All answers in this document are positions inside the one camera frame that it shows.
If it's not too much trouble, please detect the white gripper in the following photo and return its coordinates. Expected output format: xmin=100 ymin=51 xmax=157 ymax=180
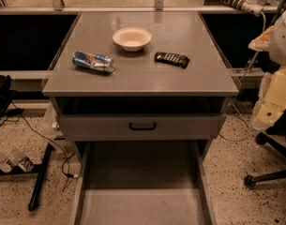
xmin=248 ymin=26 xmax=286 ymax=131

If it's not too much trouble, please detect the dark chocolate rxbar wrapper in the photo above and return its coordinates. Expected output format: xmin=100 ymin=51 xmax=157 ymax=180
xmin=154 ymin=52 xmax=190 ymax=68

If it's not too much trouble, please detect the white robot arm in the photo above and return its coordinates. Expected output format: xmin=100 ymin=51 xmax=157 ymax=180
xmin=248 ymin=10 xmax=286 ymax=131

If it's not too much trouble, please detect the grey drawer cabinet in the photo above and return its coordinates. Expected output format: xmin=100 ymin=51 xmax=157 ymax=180
xmin=41 ymin=10 xmax=240 ymax=225

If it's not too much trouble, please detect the closed grey top drawer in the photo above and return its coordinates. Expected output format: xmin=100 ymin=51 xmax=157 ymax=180
xmin=58 ymin=113 xmax=226 ymax=142

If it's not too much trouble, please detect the open grey middle drawer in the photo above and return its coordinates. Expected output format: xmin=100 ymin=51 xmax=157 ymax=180
xmin=68 ymin=141 xmax=218 ymax=225

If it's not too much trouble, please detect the black office chair base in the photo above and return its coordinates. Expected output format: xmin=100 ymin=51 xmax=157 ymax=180
xmin=244 ymin=112 xmax=286 ymax=189

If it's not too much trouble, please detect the white power strip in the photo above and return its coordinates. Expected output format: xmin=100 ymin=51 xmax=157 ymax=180
xmin=219 ymin=0 xmax=263 ymax=16

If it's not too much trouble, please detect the white paper bowl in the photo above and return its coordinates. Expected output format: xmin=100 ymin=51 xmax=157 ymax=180
xmin=113 ymin=27 xmax=152 ymax=52

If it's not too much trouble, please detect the blue silver energy drink can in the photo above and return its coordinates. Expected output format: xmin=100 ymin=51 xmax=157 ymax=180
xmin=72 ymin=52 xmax=114 ymax=73

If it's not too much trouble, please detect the black floor stand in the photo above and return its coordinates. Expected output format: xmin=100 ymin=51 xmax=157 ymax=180
xmin=0 ymin=143 xmax=54 ymax=212

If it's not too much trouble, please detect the right clear water bottle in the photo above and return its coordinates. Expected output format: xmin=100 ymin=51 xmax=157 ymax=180
xmin=12 ymin=149 xmax=34 ymax=173

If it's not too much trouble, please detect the clear water bottle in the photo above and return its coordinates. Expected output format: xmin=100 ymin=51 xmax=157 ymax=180
xmin=0 ymin=153 xmax=14 ymax=173
xmin=12 ymin=149 xmax=34 ymax=173

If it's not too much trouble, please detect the left clear water bottle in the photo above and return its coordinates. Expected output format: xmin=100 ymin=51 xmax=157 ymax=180
xmin=0 ymin=153 xmax=14 ymax=173

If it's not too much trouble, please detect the white thin floor cable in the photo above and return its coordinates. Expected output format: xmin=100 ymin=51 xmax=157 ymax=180
xmin=218 ymin=97 xmax=253 ymax=143

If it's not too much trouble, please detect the black floor cable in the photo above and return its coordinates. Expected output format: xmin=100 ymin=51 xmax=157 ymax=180
xmin=0 ymin=100 xmax=80 ymax=192

